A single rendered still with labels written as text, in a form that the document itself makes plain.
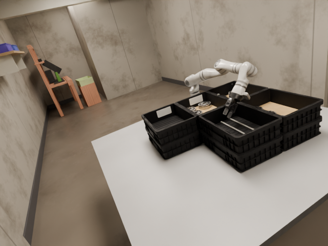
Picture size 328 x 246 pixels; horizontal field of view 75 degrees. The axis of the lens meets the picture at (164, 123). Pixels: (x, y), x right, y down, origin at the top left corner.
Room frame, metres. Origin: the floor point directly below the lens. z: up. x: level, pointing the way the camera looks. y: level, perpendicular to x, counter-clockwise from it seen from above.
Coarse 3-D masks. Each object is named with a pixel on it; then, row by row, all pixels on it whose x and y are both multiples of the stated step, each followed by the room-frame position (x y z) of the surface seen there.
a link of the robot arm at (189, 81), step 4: (200, 72) 1.76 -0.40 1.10; (192, 76) 1.84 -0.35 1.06; (196, 76) 1.79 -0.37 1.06; (200, 76) 1.74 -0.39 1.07; (188, 80) 1.88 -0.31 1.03; (192, 80) 1.84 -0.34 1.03; (196, 80) 1.80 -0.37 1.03; (200, 80) 1.76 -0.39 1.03; (204, 80) 1.74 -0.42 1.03; (188, 84) 1.89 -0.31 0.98; (192, 84) 1.86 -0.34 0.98
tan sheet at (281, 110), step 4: (264, 104) 1.39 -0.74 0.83; (268, 104) 1.38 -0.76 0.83; (272, 104) 1.36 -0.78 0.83; (276, 104) 1.34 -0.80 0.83; (280, 104) 1.33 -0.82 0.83; (264, 108) 1.33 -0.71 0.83; (268, 108) 1.32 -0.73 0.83; (272, 108) 1.30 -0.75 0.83; (276, 108) 1.29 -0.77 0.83; (280, 108) 1.27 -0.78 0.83; (284, 108) 1.26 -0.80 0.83; (288, 108) 1.24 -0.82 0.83; (292, 108) 1.23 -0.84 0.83; (276, 112) 1.23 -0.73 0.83; (280, 112) 1.22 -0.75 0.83; (284, 112) 1.21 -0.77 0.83; (288, 112) 1.19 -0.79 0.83
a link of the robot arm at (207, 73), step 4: (208, 68) 1.72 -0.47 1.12; (204, 72) 1.71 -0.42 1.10; (208, 72) 1.68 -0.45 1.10; (212, 72) 1.66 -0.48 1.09; (216, 72) 1.64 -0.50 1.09; (220, 72) 1.56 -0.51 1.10; (224, 72) 1.54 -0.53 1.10; (204, 76) 1.70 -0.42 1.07; (208, 76) 1.68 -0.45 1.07; (212, 76) 1.66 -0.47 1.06; (216, 76) 1.63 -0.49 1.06
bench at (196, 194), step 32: (128, 128) 1.94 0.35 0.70; (320, 128) 1.12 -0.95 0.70; (128, 160) 1.36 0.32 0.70; (160, 160) 1.25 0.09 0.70; (192, 160) 1.15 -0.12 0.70; (224, 160) 1.06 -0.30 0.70; (288, 160) 0.91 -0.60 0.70; (320, 160) 0.85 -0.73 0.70; (128, 192) 1.00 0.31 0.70; (160, 192) 0.93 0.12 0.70; (192, 192) 0.87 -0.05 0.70; (224, 192) 0.81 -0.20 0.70; (256, 192) 0.76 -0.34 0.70; (288, 192) 0.71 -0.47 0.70; (320, 192) 0.67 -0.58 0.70; (128, 224) 0.78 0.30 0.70; (160, 224) 0.73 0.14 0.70; (192, 224) 0.68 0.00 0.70; (224, 224) 0.64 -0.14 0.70; (256, 224) 0.60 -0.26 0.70; (288, 224) 0.57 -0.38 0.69
